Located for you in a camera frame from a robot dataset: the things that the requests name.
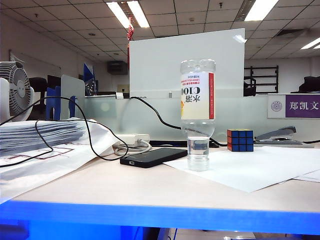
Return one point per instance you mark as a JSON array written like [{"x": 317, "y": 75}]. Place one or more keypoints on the clear plastic bottle white label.
[{"x": 197, "y": 100}]

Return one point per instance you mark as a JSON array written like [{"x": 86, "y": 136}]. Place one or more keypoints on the metal partition clip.
[{"x": 170, "y": 94}]

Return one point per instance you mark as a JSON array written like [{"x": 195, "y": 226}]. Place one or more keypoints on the white power adapter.
[{"x": 130, "y": 138}]

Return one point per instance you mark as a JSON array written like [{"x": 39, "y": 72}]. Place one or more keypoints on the black smartphone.
[{"x": 150, "y": 158}]

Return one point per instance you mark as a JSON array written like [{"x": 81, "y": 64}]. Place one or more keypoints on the white board panel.
[{"x": 155, "y": 62}]

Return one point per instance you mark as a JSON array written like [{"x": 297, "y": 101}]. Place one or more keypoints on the frosted glass desk partition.
[{"x": 237, "y": 112}]

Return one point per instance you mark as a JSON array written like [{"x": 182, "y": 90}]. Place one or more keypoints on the rubik's cube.
[{"x": 241, "y": 141}]

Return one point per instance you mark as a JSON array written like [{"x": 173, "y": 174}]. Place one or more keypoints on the blue flag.
[{"x": 87, "y": 72}]

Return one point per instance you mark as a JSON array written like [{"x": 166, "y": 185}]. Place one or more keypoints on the red knot ornament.
[{"x": 130, "y": 33}]

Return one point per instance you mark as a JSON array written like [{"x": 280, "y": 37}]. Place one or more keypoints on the grey partition panel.
[{"x": 72, "y": 87}]

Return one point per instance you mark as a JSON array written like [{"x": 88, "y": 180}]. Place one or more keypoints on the black chair with armrest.
[{"x": 250, "y": 90}]

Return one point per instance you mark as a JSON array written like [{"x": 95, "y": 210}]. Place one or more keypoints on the blue table edge strip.
[{"x": 150, "y": 215}]

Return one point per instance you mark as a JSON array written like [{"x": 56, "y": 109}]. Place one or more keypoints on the large white paper sheet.
[{"x": 245, "y": 172}]

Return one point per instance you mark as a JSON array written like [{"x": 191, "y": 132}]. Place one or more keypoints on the blue chair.
[{"x": 53, "y": 100}]

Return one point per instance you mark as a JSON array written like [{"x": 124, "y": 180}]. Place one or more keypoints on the double ceiling light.
[{"x": 138, "y": 13}]

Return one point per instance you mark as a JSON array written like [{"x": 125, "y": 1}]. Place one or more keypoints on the large drawing sheet red lines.
[{"x": 50, "y": 165}]

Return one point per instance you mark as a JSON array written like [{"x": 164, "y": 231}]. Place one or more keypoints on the grey stapler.
[{"x": 280, "y": 132}]

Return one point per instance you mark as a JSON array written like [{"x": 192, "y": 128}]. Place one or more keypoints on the black metal rack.
[{"x": 277, "y": 77}]

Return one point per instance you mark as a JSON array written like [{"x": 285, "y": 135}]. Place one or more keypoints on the black office chair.
[{"x": 37, "y": 83}]

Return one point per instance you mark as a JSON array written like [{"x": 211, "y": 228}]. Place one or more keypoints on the stack of printed papers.
[{"x": 30, "y": 135}]

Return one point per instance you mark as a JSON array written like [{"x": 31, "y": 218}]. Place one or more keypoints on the purple white name plate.
[{"x": 300, "y": 106}]

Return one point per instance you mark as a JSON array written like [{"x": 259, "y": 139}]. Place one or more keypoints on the white desk fan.
[{"x": 20, "y": 87}]

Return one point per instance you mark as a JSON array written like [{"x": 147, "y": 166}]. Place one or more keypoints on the black bag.
[{"x": 311, "y": 85}]

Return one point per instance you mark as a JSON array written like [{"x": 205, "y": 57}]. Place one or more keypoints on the small white paper sheet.
[{"x": 312, "y": 176}]

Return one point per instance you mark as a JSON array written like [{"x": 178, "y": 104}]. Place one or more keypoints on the black wall box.
[{"x": 117, "y": 68}]

